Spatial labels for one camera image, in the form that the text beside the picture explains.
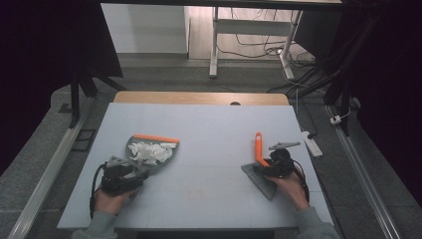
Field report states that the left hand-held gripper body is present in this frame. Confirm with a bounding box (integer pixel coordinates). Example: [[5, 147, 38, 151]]
[[99, 155, 140, 196]]

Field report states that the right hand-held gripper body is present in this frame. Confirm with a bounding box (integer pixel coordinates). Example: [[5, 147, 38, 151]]
[[268, 141, 302, 178]]

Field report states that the grey brush with orange handle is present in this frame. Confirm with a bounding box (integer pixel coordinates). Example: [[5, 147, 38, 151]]
[[241, 131, 279, 201]]

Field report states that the pile of white tissue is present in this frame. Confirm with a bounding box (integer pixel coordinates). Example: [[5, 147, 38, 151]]
[[127, 141, 178, 166]]

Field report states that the grey dustpan with orange edge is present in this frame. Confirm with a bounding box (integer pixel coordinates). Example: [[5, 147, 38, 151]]
[[124, 133, 181, 177]]

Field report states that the person's left hand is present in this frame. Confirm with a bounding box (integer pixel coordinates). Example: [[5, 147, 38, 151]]
[[94, 186, 137, 217]]

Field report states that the person's right hand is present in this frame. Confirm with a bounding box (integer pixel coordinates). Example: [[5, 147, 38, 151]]
[[266, 170, 312, 212]]

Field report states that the white power strip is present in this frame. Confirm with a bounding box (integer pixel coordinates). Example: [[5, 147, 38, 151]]
[[301, 130, 323, 158]]

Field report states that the black tripod stand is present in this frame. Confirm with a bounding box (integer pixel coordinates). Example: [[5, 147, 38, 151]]
[[68, 73, 127, 129], [292, 64, 353, 137]]

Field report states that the wooden table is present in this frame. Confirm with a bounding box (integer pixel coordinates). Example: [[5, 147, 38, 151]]
[[113, 91, 290, 107]]

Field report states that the black curtain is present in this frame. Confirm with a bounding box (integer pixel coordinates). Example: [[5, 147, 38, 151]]
[[0, 0, 124, 175], [295, 0, 422, 208]]

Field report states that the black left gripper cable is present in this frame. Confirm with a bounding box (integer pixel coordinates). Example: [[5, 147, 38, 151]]
[[89, 162, 108, 220]]

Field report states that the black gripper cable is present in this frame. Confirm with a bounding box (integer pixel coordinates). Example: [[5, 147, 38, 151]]
[[292, 158, 312, 204], [89, 162, 108, 220]]

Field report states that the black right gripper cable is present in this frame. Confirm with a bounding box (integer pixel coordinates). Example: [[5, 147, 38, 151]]
[[292, 158, 312, 204]]

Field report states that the black floor socket frame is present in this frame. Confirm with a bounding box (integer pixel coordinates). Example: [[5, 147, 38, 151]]
[[71, 128, 98, 153]]

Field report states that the aluminium floor rail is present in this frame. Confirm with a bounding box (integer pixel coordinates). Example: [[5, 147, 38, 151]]
[[325, 105, 403, 239], [6, 96, 97, 239]]

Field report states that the tangle of black floor cables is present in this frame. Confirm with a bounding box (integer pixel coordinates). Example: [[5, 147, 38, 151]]
[[217, 8, 319, 96]]

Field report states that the white desk frame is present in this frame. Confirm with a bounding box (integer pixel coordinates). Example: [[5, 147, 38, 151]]
[[208, 6, 305, 81]]

